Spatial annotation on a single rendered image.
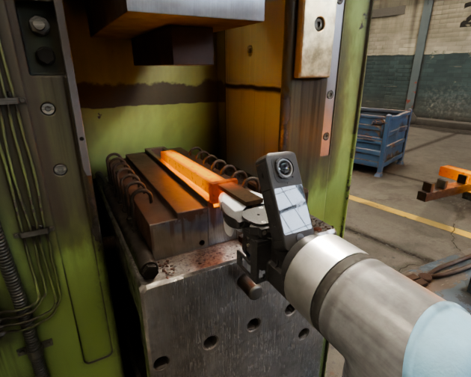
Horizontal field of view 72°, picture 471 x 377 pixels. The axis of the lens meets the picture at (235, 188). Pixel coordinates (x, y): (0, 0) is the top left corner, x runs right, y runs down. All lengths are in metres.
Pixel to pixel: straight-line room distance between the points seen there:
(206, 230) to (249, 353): 0.26
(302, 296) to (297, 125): 0.52
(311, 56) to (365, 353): 0.60
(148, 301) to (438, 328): 0.37
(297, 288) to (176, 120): 0.75
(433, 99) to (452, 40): 1.14
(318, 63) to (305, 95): 0.07
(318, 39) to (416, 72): 7.56
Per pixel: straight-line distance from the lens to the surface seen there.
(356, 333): 0.29
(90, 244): 0.67
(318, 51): 0.77
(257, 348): 0.69
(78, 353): 0.81
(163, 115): 0.98
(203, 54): 0.60
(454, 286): 0.98
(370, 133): 4.12
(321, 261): 0.32
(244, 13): 0.53
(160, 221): 0.52
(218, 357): 0.65
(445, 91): 8.13
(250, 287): 0.53
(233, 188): 0.49
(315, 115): 0.81
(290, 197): 0.37
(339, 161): 0.91
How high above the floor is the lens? 1.21
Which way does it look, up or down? 21 degrees down
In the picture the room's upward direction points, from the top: straight up
